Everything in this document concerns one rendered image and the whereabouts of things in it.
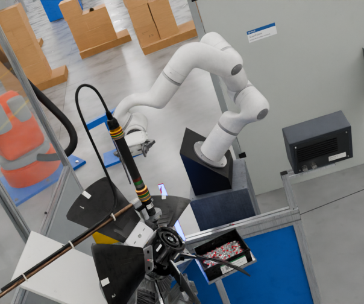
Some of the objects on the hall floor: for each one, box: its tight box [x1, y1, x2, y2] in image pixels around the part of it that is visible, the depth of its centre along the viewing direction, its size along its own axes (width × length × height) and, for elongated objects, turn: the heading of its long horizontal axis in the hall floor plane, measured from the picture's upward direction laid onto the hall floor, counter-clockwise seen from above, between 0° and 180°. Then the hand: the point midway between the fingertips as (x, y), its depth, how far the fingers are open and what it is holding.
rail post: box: [293, 223, 322, 304], centre depth 233 cm, size 4×4×78 cm
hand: (132, 155), depth 167 cm, fingers open, 8 cm apart
